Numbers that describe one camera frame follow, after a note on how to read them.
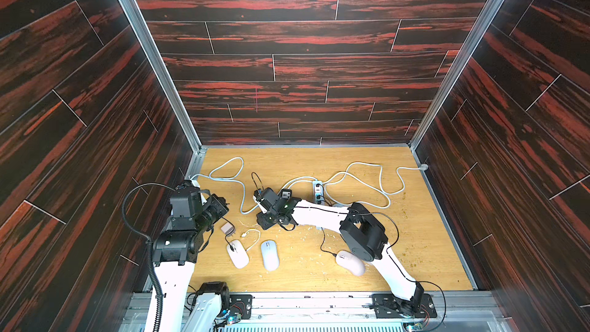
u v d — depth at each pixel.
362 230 0.59
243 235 0.88
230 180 1.06
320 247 0.83
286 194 0.99
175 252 0.45
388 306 0.74
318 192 0.94
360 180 1.05
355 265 0.81
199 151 1.22
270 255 0.84
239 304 0.73
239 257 0.84
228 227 0.91
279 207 0.74
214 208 0.61
